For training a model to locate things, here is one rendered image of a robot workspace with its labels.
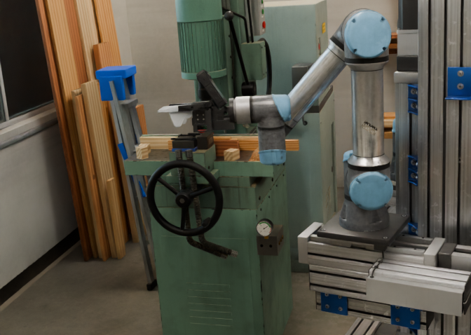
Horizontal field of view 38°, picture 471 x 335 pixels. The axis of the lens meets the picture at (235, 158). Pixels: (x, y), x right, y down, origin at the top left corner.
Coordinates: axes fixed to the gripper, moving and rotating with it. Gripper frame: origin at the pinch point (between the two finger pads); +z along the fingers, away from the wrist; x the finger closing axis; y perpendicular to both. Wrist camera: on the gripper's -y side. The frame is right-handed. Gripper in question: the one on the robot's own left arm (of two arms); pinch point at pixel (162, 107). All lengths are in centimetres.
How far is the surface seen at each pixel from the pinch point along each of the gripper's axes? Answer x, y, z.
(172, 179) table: 61, 30, 9
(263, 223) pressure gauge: 60, 48, -24
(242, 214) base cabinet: 68, 46, -16
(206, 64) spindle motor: 71, -11, -5
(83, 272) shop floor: 181, 100, 85
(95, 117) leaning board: 194, 13, 73
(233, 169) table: 66, 28, -13
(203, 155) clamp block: 57, 21, -3
